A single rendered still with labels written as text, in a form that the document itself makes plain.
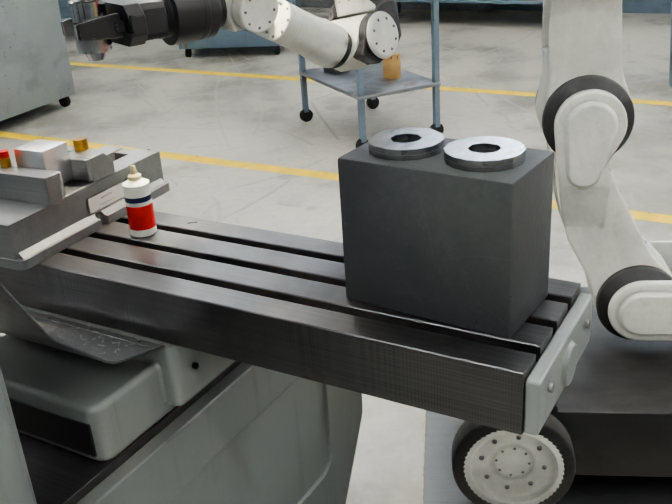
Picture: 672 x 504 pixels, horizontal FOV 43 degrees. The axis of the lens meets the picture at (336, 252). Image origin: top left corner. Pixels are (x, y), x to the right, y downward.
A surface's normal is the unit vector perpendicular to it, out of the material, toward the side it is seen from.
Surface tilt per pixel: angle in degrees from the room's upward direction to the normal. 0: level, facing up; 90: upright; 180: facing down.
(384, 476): 0
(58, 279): 90
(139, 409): 90
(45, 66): 90
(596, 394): 0
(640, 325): 90
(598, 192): 115
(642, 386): 0
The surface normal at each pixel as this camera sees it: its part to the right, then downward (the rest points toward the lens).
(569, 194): -0.10, 0.76
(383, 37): 0.71, 0.04
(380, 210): -0.55, 0.37
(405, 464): -0.07, -0.91
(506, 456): -0.11, 0.42
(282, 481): 0.87, 0.15
